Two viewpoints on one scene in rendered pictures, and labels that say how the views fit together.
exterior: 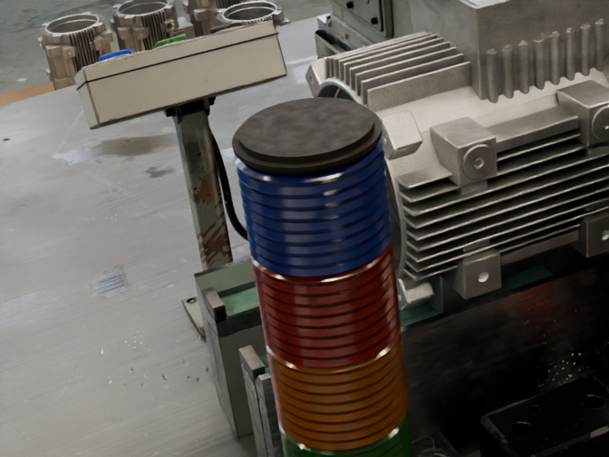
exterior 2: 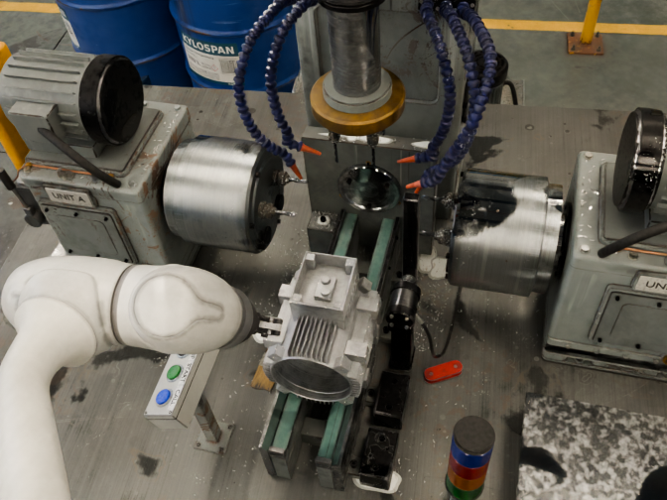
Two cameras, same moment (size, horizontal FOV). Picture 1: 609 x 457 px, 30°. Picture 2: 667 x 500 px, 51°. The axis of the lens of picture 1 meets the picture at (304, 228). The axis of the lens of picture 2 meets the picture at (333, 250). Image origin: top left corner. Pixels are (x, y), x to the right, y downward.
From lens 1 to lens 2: 92 cm
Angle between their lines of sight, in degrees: 44
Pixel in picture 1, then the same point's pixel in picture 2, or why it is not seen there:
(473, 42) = (340, 317)
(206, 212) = (207, 415)
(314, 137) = (482, 437)
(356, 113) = (477, 421)
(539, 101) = (354, 315)
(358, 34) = not seen: hidden behind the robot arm
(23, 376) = not seen: outside the picture
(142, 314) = (185, 466)
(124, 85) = (186, 406)
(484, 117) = (349, 334)
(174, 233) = (138, 421)
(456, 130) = (353, 349)
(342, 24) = not seen: hidden behind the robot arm
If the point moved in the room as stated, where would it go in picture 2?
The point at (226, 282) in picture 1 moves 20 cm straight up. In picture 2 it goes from (269, 439) to (252, 389)
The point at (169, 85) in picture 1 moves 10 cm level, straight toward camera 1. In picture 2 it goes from (196, 391) to (243, 412)
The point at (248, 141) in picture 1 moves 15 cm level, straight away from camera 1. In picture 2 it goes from (471, 449) to (377, 404)
